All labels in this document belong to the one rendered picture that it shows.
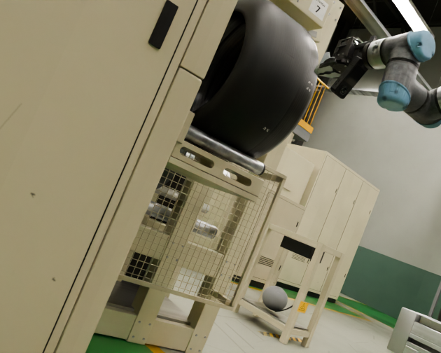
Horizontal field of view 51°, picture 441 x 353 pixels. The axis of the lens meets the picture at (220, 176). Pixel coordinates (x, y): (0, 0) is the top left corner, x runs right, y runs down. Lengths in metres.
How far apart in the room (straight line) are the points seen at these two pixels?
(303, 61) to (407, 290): 11.55
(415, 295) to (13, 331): 12.25
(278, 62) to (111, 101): 0.82
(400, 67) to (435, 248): 11.71
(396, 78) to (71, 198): 0.80
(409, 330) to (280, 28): 0.94
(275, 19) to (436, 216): 11.71
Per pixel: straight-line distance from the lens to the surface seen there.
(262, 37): 1.48
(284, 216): 6.24
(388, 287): 13.06
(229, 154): 1.51
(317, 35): 2.37
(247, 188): 1.54
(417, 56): 1.22
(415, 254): 12.96
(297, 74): 1.51
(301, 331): 3.82
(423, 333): 1.03
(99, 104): 0.72
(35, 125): 0.70
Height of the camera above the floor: 0.70
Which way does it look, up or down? 4 degrees up
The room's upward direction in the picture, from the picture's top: 23 degrees clockwise
